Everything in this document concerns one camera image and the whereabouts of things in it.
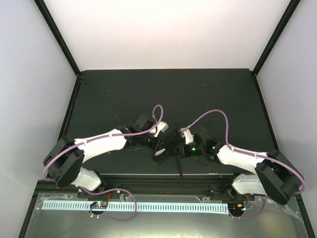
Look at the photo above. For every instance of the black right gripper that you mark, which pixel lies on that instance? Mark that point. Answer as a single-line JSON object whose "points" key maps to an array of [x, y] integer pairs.
{"points": [[184, 152]]}

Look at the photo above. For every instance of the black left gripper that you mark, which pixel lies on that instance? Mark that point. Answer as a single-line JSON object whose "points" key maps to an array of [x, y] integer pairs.
{"points": [[156, 147]]}

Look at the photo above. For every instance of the black canvas sneaker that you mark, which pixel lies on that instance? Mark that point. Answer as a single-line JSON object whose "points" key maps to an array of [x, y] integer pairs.
{"points": [[160, 156]]}

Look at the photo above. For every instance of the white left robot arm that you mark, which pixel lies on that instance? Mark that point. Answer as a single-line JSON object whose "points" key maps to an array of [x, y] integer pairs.
{"points": [[63, 164]]}

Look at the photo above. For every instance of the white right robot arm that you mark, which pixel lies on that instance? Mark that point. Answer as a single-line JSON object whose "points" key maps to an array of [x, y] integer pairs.
{"points": [[269, 174]]}

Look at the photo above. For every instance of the right controller circuit board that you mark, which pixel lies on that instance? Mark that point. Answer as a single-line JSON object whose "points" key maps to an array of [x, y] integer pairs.
{"points": [[237, 207]]}

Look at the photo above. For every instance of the controller circuit board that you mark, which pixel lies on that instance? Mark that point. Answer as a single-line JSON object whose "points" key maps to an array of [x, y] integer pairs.
{"points": [[99, 205], [237, 207]]}

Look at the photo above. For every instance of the left controller circuit board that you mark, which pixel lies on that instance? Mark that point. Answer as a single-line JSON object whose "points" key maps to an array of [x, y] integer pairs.
{"points": [[99, 205]]}

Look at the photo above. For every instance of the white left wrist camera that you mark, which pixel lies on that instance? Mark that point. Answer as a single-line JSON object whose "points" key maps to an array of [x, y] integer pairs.
{"points": [[161, 127]]}

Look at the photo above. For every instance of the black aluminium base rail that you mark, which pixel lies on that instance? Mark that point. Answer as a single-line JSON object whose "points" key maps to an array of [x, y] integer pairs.
{"points": [[217, 187]]}

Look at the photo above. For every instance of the light blue slotted cable duct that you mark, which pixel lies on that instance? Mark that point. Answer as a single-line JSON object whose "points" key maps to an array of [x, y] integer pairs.
{"points": [[215, 208]]}

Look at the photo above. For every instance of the left black frame post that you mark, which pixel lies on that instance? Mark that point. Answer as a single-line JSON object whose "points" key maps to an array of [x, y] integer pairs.
{"points": [[42, 7]]}

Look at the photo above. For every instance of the black frame post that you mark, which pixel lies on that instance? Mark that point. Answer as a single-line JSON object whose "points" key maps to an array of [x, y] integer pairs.
{"points": [[42, 7], [285, 18]]}

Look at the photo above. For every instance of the right black frame post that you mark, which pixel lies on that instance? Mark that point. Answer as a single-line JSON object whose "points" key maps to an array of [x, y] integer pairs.
{"points": [[285, 18]]}

